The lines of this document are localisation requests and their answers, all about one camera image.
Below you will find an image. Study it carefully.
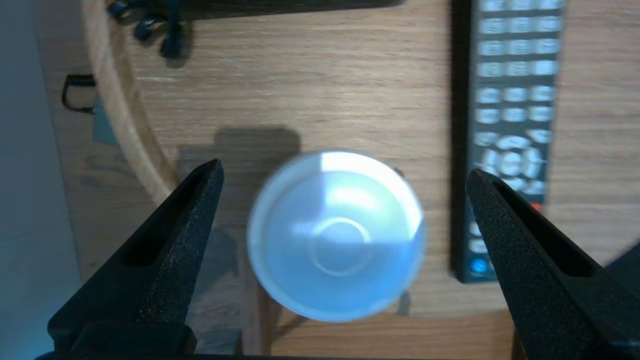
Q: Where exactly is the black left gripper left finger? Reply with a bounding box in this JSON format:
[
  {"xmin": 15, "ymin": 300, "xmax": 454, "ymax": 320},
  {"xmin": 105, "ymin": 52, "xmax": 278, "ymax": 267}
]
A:
[{"xmin": 35, "ymin": 159, "xmax": 225, "ymax": 360}]

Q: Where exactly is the black curly handset cord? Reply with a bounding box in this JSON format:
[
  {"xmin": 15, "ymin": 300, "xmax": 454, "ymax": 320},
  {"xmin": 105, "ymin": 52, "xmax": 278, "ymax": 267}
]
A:
[{"xmin": 107, "ymin": 0, "xmax": 188, "ymax": 58}]

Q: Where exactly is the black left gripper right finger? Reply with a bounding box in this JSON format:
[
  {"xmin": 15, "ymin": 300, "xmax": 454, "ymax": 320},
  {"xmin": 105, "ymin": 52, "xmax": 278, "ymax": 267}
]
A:
[{"xmin": 466, "ymin": 168, "xmax": 640, "ymax": 360}]

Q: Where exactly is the white round puck device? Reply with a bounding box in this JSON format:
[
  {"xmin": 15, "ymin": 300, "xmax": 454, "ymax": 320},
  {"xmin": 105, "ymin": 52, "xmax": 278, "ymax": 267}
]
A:
[{"xmin": 246, "ymin": 149, "xmax": 427, "ymax": 322}]

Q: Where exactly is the round wooden bedside table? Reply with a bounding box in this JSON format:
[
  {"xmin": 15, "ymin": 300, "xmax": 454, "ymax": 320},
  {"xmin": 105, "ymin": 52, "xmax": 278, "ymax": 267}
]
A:
[{"xmin": 80, "ymin": 0, "xmax": 640, "ymax": 360}]

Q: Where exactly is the black TV remote control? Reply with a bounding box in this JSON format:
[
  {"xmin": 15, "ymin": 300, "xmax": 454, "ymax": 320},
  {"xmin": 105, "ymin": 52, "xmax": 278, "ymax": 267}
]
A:
[{"xmin": 450, "ymin": 0, "xmax": 566, "ymax": 284}]

